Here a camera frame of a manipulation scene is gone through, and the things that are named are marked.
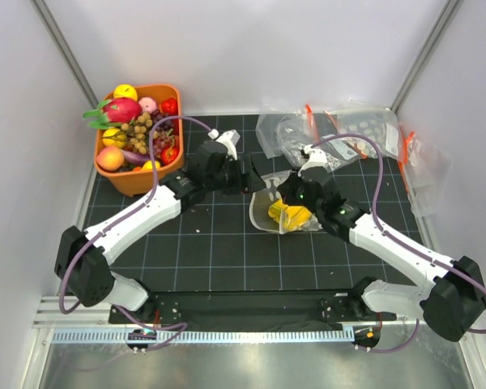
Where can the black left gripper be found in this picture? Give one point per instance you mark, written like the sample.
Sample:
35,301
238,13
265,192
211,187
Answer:
249,185

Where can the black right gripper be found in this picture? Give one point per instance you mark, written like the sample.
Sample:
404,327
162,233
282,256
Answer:
287,189

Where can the yellow banana bunch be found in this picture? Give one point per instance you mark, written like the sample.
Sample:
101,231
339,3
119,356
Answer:
292,218

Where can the clear polka dot zip bag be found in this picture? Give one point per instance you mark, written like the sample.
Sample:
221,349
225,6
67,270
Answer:
261,200

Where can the brown longan cluster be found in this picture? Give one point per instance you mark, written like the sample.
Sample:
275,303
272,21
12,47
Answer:
137,133

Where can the orange red peach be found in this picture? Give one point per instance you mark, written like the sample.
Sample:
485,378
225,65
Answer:
110,158

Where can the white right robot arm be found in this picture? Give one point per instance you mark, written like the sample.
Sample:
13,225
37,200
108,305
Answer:
448,295

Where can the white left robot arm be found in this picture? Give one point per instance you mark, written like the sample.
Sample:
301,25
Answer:
85,257

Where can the crumpled clear zip bag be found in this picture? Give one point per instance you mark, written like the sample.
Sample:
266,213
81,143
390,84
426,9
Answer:
288,134

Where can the dotted zip bag rear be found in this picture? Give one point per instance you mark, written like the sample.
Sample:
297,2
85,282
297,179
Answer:
380,125

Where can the black grid cutting mat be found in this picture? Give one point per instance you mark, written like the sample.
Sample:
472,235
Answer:
215,247

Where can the purple grape bunch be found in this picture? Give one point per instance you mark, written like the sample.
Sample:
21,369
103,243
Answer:
164,137

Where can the yellow lemon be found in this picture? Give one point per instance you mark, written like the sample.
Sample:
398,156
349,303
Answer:
150,165

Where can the red bell pepper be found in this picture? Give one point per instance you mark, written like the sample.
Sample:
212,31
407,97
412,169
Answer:
169,106

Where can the orange plastic fruit basket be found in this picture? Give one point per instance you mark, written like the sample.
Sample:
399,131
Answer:
130,179

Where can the purple eggplant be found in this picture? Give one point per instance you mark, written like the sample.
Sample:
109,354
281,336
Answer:
135,158

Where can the clear bags stack right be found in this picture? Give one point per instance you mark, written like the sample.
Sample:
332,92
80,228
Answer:
424,168

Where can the pink peach toy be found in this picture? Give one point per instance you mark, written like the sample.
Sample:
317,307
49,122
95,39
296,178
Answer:
148,105

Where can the yellow orange fruit left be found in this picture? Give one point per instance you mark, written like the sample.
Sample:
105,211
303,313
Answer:
114,137

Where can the yellow orange fruit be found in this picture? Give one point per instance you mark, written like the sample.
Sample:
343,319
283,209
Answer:
125,91
114,137

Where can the pink dragon fruit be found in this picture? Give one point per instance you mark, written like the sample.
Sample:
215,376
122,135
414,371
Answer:
113,113

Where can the yellow orange top fruit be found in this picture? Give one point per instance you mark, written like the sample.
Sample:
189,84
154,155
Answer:
125,91

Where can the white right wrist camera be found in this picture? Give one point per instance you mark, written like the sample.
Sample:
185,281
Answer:
314,158

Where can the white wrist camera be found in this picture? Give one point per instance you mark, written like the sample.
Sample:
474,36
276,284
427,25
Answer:
229,139
314,158

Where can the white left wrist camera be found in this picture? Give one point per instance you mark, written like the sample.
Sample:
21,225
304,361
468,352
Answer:
229,139

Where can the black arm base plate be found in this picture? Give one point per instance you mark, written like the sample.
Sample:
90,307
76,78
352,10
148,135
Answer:
251,309

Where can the slotted cable duct rail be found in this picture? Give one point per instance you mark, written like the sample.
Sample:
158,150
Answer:
131,335

